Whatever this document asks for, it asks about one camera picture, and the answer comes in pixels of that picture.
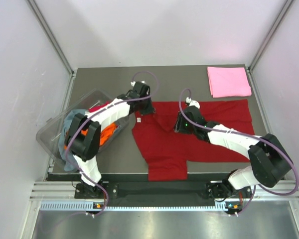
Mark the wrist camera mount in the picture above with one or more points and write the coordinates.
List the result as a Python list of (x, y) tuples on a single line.
[(190, 102), (134, 82)]

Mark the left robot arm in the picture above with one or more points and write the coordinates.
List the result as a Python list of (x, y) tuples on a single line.
[(83, 138)]

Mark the right aluminium frame post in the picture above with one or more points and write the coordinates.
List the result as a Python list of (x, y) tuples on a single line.
[(287, 5)]

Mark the orange t shirt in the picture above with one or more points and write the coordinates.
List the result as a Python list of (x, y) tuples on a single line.
[(107, 133)]

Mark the folded pink t shirt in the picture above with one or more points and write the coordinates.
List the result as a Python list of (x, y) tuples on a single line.
[(228, 82)]

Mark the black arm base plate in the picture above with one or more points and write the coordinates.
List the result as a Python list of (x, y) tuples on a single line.
[(205, 190)]

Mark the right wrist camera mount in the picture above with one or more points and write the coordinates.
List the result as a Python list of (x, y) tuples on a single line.
[(190, 102)]

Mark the magenta t shirt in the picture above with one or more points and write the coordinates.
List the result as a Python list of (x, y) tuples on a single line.
[(96, 108)]

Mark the clear plastic bin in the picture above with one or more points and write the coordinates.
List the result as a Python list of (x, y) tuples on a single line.
[(48, 137)]

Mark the aluminium frame post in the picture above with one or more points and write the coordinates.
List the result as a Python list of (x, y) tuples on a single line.
[(49, 34), (287, 5)]

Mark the left aluminium frame post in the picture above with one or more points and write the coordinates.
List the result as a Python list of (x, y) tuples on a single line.
[(49, 34)]

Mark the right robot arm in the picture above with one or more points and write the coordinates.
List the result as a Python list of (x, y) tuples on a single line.
[(269, 162)]

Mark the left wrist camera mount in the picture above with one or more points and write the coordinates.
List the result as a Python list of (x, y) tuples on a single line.
[(134, 82)]

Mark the red t shirt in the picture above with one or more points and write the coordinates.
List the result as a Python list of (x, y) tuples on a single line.
[(167, 152)]

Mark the slotted cable duct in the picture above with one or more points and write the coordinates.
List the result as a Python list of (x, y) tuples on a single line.
[(91, 206)]

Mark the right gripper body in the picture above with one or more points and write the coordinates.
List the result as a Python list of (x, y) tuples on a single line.
[(183, 126)]

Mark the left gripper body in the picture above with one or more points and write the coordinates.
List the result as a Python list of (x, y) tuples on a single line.
[(145, 106)]

